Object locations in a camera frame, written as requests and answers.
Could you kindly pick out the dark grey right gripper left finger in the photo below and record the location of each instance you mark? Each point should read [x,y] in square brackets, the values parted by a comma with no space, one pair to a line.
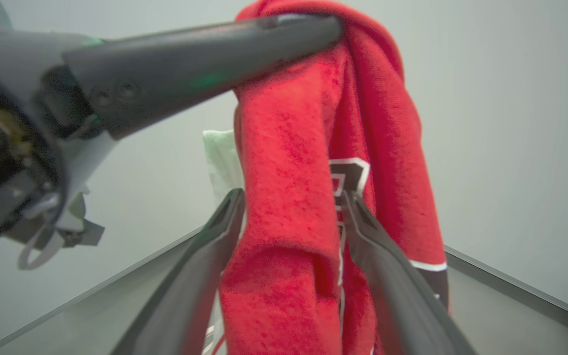
[190,291]

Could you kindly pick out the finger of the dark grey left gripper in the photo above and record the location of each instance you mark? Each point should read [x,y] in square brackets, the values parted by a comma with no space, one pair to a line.
[190,69]

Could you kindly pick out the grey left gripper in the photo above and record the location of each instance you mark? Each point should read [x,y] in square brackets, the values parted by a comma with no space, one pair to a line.
[13,123]

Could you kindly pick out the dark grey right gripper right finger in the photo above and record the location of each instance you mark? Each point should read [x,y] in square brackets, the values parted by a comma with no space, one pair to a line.
[402,305]

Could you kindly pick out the red garment with white print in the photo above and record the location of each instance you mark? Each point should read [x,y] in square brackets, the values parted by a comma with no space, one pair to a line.
[289,197]

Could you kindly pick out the pale white cloth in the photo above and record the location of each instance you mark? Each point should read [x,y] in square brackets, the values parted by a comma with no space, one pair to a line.
[222,162]

